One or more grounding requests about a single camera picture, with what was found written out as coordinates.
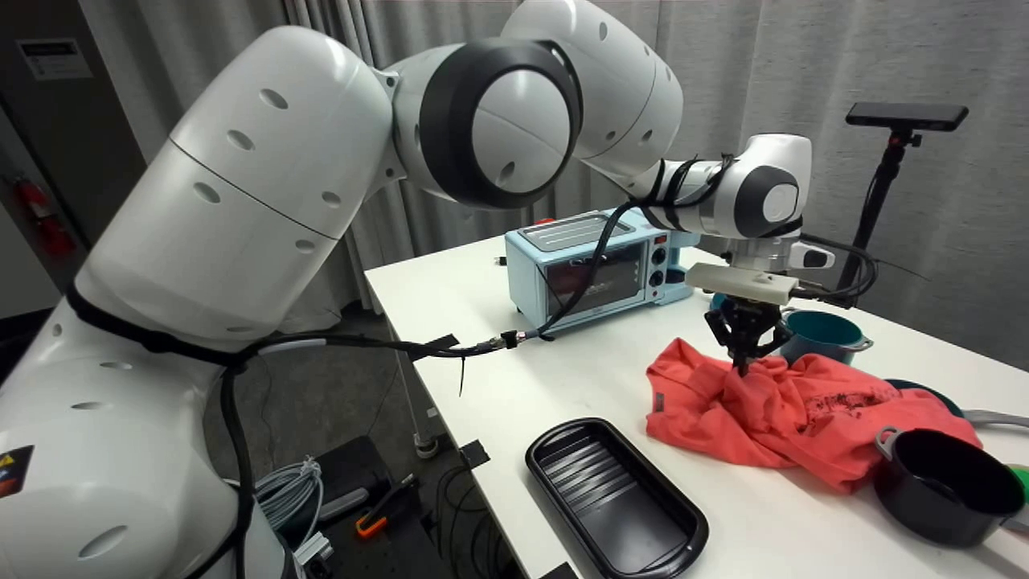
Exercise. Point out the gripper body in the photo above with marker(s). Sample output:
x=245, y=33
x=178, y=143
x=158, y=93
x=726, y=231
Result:
x=749, y=312

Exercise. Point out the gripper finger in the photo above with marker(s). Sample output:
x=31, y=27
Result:
x=768, y=342
x=726, y=336

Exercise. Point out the coral red shirt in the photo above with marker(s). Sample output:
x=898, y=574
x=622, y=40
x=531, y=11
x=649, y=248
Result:
x=804, y=418

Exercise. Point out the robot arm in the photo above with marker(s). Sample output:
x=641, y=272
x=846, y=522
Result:
x=265, y=209

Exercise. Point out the teal pot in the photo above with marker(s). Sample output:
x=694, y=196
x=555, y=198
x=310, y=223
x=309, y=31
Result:
x=824, y=336

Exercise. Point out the black toaster oven knob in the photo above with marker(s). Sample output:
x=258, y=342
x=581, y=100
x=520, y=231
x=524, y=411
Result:
x=656, y=279
x=658, y=256

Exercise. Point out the toaster oven door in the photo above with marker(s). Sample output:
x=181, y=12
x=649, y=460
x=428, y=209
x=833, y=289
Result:
x=599, y=281

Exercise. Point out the light blue toaster oven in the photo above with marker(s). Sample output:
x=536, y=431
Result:
x=595, y=273

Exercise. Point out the black baking tray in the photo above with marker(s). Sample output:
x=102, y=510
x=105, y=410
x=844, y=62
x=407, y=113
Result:
x=619, y=498

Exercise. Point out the black pot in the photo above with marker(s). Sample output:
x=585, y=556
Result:
x=940, y=498

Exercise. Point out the grey curtain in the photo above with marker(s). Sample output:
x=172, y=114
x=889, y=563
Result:
x=884, y=64

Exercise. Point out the green object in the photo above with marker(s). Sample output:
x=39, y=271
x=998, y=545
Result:
x=1021, y=481

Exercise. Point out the orange and black clamp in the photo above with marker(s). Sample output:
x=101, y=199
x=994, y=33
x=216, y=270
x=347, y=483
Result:
x=382, y=511

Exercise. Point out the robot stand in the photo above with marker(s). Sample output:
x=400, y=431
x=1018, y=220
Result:
x=386, y=547

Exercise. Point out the red fire extinguisher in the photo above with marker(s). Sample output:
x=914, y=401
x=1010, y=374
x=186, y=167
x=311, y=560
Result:
x=44, y=217

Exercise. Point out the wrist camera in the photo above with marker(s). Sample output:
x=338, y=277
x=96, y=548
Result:
x=744, y=282

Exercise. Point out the camera on tripod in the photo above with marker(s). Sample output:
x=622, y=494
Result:
x=880, y=177

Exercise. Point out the white wall sign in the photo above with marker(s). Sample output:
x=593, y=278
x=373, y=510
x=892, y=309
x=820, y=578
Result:
x=55, y=58

